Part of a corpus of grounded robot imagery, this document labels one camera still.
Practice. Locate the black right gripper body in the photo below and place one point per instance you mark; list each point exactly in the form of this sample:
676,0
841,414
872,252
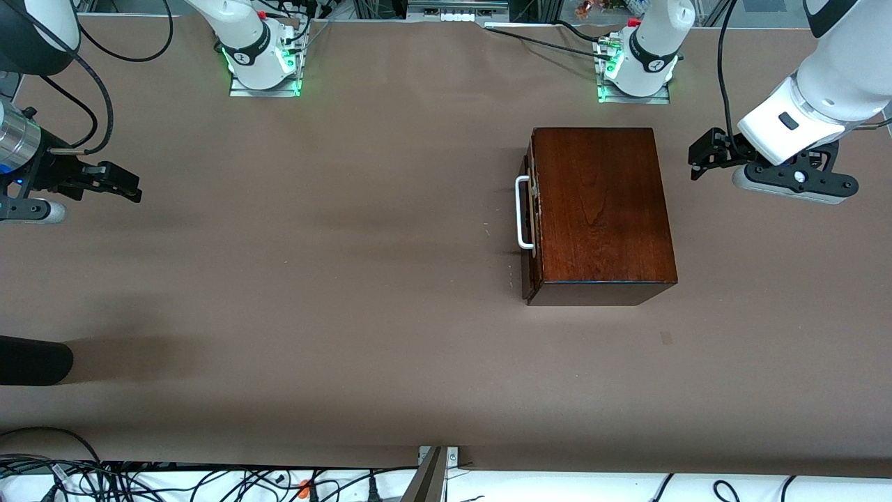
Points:
53,173

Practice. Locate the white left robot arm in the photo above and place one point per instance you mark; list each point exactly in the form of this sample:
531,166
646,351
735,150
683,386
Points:
847,77

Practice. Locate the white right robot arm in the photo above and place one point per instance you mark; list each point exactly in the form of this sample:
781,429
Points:
244,35

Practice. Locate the dark brown wooden cabinet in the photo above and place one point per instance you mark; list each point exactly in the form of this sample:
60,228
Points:
599,209

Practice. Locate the black cylindrical object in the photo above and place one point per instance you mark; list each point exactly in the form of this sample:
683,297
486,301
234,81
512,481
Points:
31,360

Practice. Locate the grey strip with white connectors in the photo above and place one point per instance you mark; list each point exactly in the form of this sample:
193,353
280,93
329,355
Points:
456,14

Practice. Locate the aluminium table bracket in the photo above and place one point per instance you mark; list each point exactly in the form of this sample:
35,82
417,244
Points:
453,457

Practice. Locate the dark metal post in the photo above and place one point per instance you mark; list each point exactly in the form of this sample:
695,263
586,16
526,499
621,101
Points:
426,481

